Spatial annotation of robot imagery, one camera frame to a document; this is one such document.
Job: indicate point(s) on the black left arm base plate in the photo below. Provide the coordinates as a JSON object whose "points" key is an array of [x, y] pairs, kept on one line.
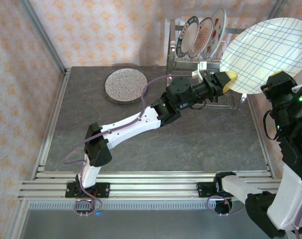
{"points": [[103, 189]]}

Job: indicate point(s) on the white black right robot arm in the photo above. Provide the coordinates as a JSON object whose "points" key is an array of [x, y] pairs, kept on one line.
{"points": [[288, 199]]}

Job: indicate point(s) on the white plate watermelon print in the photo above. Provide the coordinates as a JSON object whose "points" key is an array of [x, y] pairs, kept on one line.
{"points": [[218, 30]]}

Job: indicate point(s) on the white plate blue plaid lines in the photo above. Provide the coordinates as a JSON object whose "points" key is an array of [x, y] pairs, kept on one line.
{"points": [[265, 49]]}

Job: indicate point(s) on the aluminium frame corner post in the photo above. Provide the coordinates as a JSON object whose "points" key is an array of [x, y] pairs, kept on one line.
{"points": [[42, 33], [279, 8]]}

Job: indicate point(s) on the steel dish rack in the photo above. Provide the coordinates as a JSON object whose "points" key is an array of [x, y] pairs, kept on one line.
{"points": [[188, 65]]}

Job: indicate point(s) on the white plate blue speckles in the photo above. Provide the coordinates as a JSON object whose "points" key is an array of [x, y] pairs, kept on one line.
{"points": [[126, 83]]}

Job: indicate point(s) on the white plate orange sunburst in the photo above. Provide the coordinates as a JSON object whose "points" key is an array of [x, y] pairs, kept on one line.
{"points": [[203, 37]]}

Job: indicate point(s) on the black controller board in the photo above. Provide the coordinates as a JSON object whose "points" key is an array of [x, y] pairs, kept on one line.
{"points": [[223, 206]]}

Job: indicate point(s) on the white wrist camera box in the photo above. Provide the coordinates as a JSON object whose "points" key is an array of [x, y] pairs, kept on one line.
{"points": [[298, 89], [199, 69]]}

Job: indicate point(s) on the aluminium mounting rail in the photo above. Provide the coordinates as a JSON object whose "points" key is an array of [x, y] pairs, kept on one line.
{"points": [[153, 186]]}

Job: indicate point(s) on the white plate dark green rim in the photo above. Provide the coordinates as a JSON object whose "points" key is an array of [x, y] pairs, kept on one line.
{"points": [[187, 37]]}

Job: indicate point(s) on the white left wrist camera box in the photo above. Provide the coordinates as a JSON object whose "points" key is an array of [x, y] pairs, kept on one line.
{"points": [[199, 69]]}

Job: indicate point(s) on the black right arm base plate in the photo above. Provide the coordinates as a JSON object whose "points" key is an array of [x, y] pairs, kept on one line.
{"points": [[203, 189]]}

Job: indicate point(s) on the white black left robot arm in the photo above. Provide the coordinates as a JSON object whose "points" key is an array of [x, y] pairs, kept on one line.
{"points": [[131, 127]]}

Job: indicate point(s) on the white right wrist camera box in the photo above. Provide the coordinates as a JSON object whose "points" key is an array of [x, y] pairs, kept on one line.
{"points": [[298, 89]]}

